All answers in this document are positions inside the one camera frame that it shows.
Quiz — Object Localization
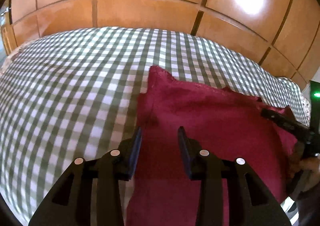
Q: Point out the dark red cloth garment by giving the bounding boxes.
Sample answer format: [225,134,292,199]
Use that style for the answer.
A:
[126,66,296,225]

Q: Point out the person's right hand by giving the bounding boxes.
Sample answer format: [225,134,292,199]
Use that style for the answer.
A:
[289,142,319,192]

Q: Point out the green white checkered bedsheet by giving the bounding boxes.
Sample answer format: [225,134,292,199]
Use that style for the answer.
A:
[1,27,309,225]

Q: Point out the brown wooden wardrobe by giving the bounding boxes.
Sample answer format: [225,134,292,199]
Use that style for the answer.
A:
[1,0,319,89]

